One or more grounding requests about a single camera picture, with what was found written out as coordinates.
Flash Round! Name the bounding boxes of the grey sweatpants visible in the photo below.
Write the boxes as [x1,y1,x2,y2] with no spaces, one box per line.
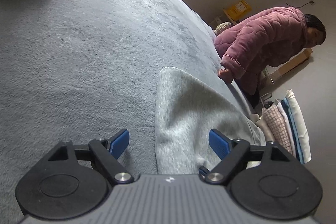
[155,67,266,174]

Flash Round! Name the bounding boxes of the folded pink tweed garment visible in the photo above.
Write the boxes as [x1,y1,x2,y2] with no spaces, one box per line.
[262,105,293,153]

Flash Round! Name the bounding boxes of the folded blue garment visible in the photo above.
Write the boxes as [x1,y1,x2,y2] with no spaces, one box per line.
[281,100,305,165]

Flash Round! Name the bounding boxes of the folded white top garment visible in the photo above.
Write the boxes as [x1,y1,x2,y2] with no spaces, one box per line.
[285,89,311,164]

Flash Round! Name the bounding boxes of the person in maroon jacket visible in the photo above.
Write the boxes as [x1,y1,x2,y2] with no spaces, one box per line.
[214,7,326,107]

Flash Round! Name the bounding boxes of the yellow box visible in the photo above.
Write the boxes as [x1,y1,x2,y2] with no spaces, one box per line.
[223,0,252,22]

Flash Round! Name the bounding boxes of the cardboard strip on wall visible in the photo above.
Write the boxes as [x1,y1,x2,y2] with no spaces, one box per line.
[269,48,313,83]

